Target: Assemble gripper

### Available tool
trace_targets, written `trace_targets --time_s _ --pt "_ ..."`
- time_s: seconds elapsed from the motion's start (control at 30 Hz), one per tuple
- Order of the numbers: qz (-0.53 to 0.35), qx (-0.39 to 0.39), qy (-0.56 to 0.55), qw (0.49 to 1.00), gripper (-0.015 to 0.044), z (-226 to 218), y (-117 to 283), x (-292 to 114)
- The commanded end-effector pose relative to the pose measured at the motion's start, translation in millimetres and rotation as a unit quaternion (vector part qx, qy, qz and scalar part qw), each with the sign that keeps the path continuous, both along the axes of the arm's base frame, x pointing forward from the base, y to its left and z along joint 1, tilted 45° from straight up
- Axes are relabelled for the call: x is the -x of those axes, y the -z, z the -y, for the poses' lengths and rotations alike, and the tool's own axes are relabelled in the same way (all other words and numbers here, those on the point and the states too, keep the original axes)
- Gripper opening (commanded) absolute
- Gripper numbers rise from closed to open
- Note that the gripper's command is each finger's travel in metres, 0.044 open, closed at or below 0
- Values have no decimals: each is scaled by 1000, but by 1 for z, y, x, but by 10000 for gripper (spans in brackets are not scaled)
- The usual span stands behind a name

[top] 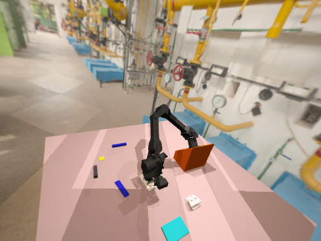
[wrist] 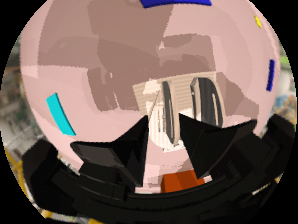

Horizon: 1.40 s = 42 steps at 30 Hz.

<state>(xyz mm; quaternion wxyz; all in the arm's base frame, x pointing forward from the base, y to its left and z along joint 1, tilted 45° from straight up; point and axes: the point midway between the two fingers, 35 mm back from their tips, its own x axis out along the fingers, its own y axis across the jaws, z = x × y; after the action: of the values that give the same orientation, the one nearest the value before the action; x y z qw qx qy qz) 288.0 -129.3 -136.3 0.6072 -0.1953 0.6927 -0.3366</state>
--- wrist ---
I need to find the blue long thin bar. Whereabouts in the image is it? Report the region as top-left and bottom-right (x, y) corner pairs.
(266, 59), (275, 92)

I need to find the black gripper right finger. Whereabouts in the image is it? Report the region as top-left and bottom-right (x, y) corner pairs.
(178, 113), (258, 180)

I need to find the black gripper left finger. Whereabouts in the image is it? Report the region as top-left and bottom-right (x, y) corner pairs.
(69, 116), (149, 188)

